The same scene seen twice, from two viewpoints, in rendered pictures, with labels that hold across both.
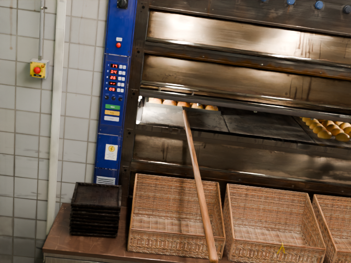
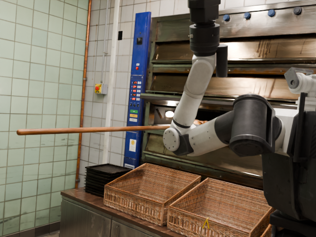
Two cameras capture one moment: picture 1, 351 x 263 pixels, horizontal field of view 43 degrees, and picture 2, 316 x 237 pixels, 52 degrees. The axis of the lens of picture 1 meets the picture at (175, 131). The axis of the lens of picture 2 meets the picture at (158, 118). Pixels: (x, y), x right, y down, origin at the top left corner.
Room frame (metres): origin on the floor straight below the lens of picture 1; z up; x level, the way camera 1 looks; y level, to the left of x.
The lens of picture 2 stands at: (0.60, -1.70, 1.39)
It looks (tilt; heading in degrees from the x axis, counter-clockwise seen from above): 3 degrees down; 42
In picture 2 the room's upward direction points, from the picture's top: 5 degrees clockwise
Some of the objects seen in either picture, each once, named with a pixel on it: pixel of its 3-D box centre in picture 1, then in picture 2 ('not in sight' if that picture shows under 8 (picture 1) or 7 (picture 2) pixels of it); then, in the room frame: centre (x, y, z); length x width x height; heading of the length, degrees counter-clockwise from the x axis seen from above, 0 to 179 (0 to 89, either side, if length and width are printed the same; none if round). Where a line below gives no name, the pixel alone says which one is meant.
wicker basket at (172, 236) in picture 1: (176, 214); (152, 190); (2.40, -0.08, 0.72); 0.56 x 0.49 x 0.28; 95
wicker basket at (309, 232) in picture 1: (270, 224); (224, 212); (2.44, -0.67, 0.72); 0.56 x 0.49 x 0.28; 94
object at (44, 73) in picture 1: (39, 68); (100, 88); (2.56, 0.85, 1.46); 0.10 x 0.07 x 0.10; 94
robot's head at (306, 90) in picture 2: not in sight; (310, 88); (1.65, -1.37, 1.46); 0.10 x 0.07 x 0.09; 153
